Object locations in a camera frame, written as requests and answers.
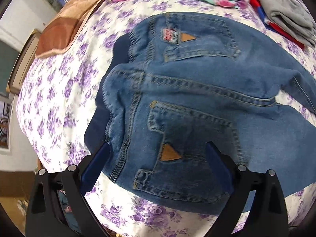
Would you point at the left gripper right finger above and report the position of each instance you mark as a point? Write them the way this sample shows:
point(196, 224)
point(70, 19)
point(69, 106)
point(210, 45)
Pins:
point(268, 214)

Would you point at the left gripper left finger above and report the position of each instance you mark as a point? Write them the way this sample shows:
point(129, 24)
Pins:
point(45, 215)

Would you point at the blue denim jeans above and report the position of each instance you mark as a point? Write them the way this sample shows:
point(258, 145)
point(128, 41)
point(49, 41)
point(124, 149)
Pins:
point(178, 81)

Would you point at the purple floral bed sheet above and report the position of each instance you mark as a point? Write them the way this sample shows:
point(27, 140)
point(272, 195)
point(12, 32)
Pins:
point(57, 102)

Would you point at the red blue folded garment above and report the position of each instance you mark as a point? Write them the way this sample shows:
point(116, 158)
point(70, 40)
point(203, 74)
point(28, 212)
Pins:
point(271, 25)

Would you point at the grey folded garment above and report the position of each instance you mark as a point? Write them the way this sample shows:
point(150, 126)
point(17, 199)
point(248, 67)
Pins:
point(293, 18)

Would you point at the wooden picture frame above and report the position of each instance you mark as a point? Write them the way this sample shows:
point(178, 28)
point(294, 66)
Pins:
point(23, 63)

